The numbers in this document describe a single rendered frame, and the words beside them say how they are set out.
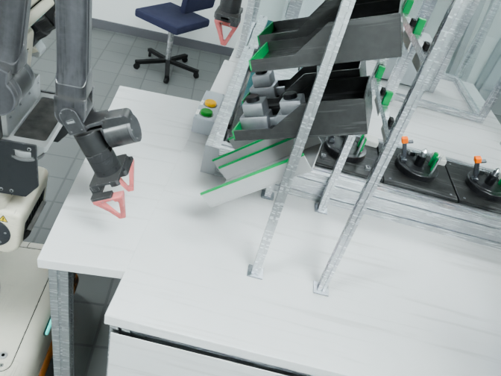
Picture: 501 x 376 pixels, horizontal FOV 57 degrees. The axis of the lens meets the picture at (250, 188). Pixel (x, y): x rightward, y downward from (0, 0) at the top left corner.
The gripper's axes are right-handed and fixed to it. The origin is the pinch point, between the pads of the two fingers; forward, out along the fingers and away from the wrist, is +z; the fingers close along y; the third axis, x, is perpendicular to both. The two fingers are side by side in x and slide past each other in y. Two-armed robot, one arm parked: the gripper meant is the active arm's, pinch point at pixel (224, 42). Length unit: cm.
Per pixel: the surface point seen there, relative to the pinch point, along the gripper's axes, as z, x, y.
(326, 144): 25.4, -38.1, 2.7
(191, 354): 43, -13, -71
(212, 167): 34.4, -4.7, -12.7
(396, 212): 35, -64, -12
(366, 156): 27, -52, 5
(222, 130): 27.2, -4.8, -2.0
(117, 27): 120, 133, 285
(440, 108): 38, -99, 86
